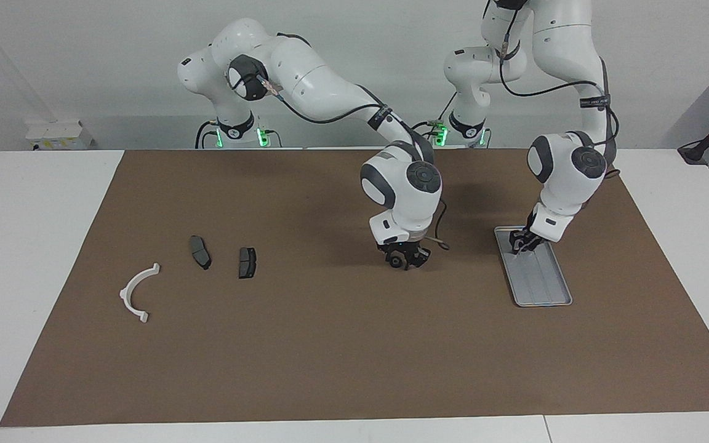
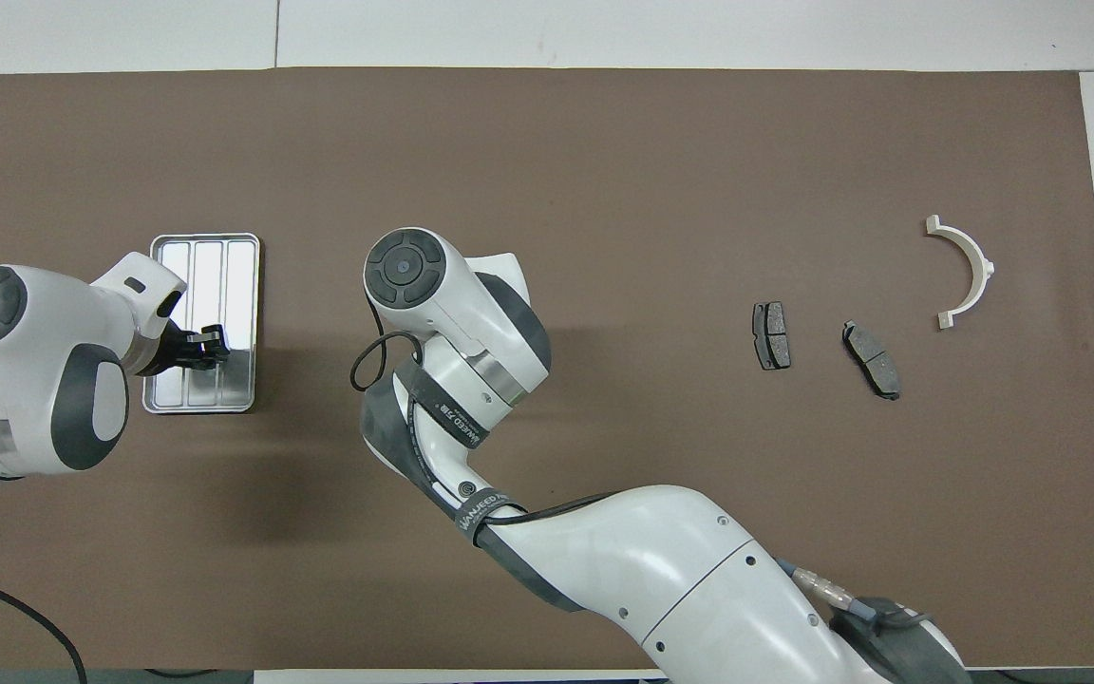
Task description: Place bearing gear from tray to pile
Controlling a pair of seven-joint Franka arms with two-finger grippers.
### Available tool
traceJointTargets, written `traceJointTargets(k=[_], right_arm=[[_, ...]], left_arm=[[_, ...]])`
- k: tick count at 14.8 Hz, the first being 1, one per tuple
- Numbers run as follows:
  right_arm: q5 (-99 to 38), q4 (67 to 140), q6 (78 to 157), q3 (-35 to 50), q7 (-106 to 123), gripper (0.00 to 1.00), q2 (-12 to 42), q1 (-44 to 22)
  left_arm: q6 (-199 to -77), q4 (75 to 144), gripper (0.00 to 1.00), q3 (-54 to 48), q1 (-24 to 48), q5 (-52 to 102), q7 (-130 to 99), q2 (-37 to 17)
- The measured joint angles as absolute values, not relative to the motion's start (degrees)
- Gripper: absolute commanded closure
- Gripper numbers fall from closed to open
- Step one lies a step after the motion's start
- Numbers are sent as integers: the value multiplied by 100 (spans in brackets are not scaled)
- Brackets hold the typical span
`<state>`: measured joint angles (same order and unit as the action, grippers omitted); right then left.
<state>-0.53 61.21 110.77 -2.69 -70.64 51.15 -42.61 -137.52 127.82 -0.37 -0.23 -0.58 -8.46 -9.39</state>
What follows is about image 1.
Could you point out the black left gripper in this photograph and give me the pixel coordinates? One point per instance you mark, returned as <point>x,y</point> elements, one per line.
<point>527,234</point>

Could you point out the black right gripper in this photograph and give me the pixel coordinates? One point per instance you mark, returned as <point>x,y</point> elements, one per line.
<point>410,249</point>

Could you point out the large black bearing gear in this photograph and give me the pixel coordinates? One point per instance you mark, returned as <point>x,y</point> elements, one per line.
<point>399,262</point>

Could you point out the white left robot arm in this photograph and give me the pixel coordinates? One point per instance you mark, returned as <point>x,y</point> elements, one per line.
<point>560,197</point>

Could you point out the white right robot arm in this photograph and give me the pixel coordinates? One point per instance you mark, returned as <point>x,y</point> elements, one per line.
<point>317,80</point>

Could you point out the silver metal tray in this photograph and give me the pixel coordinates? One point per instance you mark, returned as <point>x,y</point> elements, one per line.
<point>542,283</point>

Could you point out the brown table mat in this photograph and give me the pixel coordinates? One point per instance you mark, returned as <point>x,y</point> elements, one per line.
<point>354,357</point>

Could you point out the dark grey brake pad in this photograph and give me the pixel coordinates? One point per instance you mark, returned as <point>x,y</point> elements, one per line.
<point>247,263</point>
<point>200,252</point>

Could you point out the white power box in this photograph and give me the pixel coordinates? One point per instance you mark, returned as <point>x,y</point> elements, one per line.
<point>59,134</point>

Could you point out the white curved plastic bracket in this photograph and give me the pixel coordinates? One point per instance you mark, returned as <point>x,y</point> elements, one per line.
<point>127,298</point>

